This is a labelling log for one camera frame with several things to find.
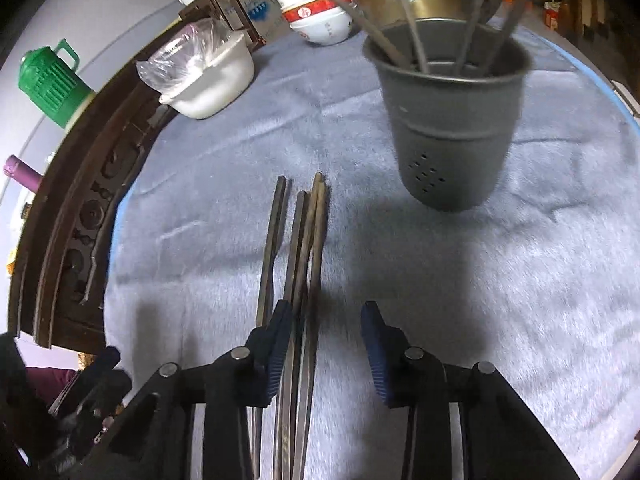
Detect white pot with plastic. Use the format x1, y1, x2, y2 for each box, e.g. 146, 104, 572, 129
136, 18, 255, 119

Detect thin dark chopstick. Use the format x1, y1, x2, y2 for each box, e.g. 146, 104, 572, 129
398, 0, 430, 74

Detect green plastic thermos jug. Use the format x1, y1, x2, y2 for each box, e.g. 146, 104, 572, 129
18, 39, 96, 131

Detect brown chopstick of bundle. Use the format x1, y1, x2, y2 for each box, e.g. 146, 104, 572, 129
278, 172, 324, 480
250, 176, 286, 479
272, 191, 308, 480
292, 178, 329, 479

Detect red white stacked bowls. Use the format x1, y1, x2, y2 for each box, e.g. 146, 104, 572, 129
277, 0, 354, 47

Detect white cardboard box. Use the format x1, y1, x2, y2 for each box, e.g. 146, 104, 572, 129
216, 0, 290, 50

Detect carved dark wooden chair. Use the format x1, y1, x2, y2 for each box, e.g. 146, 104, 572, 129
6, 19, 202, 356

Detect grey table cloth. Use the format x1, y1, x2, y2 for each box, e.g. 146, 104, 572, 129
104, 29, 639, 479

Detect purple bottle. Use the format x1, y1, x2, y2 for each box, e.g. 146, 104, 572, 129
3, 155, 42, 193

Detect dark grey utensil holder cup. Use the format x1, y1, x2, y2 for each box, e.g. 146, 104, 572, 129
363, 18, 532, 212

